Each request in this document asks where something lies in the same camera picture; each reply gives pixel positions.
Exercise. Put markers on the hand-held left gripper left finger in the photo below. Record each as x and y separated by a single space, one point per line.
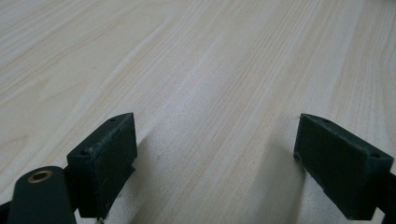
104 165

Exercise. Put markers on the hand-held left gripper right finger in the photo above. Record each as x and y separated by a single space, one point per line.
336 168

